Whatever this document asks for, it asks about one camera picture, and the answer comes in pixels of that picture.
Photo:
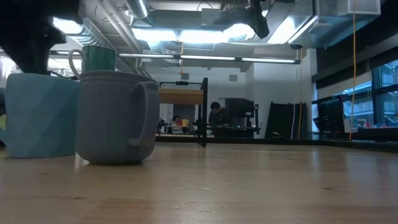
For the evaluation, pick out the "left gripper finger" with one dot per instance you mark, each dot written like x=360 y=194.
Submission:
x=34 y=65

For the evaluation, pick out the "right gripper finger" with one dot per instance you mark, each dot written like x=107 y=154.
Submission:
x=233 y=17
x=259 y=21

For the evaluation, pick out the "light blue faceted mug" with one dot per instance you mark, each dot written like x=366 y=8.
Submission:
x=40 y=115

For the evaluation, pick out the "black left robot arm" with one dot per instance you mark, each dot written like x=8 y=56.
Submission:
x=2 y=102

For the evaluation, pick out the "long ceiling light bar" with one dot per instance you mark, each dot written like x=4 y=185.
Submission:
x=205 y=57

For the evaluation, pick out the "black monitor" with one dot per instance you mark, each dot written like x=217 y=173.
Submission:
x=239 y=108

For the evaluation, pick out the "large grey mug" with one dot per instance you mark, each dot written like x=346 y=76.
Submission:
x=109 y=118

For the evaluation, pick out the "black leaning panels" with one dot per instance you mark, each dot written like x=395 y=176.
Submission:
x=281 y=119

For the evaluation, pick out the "person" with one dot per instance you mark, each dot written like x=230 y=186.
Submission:
x=177 y=120
x=217 y=116

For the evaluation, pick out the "black desk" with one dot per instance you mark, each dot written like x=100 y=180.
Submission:
x=239 y=131

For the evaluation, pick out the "yellow chair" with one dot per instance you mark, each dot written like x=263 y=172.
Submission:
x=185 y=122

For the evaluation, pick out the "black pegboard rack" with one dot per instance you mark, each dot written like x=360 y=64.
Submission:
x=329 y=116

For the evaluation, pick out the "black dome camera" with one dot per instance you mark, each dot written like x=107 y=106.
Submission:
x=296 y=46

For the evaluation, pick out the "grey wall vent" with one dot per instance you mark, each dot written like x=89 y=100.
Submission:
x=185 y=76
x=233 y=77

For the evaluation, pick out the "silver ventilation duct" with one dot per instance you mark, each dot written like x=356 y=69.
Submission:
x=138 y=7

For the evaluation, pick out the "black frame wooden shelf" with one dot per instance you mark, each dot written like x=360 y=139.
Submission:
x=203 y=118

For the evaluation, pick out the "black table edge rail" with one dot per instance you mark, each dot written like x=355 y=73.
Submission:
x=280 y=142

